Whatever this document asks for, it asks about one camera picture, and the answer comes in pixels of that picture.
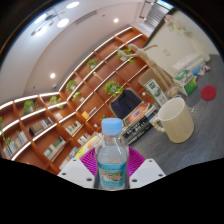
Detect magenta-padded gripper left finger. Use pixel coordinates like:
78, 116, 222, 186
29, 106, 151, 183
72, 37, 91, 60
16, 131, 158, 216
57, 147, 99, 190

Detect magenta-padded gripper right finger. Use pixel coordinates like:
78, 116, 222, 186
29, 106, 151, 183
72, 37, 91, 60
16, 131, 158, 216
126, 146, 167, 190

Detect clear water bottle blue cap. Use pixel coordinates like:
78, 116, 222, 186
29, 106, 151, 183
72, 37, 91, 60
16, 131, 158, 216
94, 117, 131, 191

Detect wooden shelf unit with books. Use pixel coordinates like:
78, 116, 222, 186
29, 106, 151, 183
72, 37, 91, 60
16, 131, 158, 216
0, 25, 158, 174

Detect cream ceramic mug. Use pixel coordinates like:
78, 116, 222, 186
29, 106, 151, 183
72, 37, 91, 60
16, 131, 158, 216
149, 97, 195, 144

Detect green tissue box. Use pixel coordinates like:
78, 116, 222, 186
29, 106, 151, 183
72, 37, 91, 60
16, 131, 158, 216
173, 69, 198, 97

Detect tan chair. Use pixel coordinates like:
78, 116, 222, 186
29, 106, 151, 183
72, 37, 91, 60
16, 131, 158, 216
137, 66, 168, 101

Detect flat round red coaster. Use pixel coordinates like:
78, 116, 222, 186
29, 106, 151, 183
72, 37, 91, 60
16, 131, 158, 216
200, 84, 218, 102

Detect wooden artist mannequin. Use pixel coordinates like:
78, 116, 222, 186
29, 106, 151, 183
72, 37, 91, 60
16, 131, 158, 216
128, 43, 181, 99

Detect stack of white packages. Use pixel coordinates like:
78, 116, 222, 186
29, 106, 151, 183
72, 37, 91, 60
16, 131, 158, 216
171, 53, 206, 74

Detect white partition with dark top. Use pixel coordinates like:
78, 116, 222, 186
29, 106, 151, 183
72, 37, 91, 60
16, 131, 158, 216
141, 9, 221, 79

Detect grey window curtain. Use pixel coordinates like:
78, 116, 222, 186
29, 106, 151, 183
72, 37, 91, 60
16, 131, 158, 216
144, 2, 171, 28

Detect window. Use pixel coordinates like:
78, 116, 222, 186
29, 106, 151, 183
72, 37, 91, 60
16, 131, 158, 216
154, 0, 174, 9

